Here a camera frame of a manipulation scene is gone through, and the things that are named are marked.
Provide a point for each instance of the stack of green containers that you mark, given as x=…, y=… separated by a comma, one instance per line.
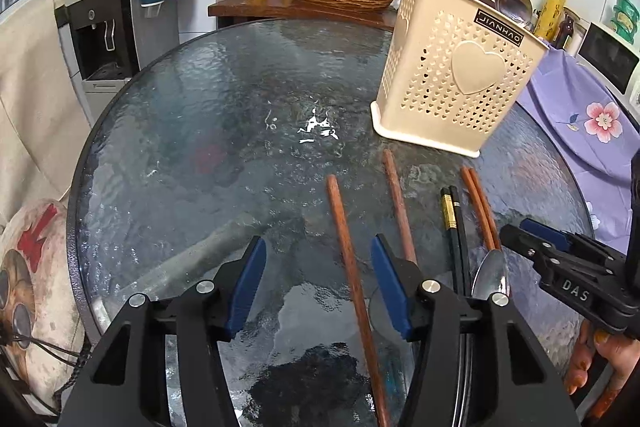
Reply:
x=627, y=19

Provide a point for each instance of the wooden counter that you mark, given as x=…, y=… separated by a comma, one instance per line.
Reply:
x=240, y=5

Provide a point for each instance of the white microwave oven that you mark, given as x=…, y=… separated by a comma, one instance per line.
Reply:
x=607, y=54

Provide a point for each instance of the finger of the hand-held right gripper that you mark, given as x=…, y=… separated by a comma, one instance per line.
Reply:
x=547, y=234
x=527, y=249

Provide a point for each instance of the beige cloth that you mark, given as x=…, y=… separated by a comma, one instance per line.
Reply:
x=35, y=107

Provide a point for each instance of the purple floral cloth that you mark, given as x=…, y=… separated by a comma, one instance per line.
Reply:
x=570, y=97

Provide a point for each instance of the dark brown bottle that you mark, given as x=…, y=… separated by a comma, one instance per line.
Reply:
x=565, y=34

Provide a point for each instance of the dog print cushion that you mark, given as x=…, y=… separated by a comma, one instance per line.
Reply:
x=45, y=287

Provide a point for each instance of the metal spoon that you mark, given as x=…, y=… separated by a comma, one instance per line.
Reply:
x=491, y=274
x=515, y=7

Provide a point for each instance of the thin reddish wooden chopstick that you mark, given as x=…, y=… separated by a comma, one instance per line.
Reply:
x=477, y=207
x=486, y=204

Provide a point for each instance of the black chopstick gold band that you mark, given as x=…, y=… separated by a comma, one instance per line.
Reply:
x=462, y=237
x=451, y=237

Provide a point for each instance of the yellow patterned roll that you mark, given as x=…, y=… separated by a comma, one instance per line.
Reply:
x=550, y=9

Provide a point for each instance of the beige perforated utensil holder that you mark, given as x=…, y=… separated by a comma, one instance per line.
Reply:
x=440, y=107

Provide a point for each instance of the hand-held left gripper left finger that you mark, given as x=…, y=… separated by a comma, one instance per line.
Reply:
x=247, y=277

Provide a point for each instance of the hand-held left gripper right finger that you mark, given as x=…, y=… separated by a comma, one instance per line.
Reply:
x=390, y=282

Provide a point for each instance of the person's right hand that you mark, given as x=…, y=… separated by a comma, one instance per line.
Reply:
x=617, y=354

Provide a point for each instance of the water dispenser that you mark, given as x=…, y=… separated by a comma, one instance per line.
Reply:
x=95, y=32

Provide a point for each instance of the thick brown wooden chopstick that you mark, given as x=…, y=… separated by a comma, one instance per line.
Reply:
x=397, y=202
x=345, y=247

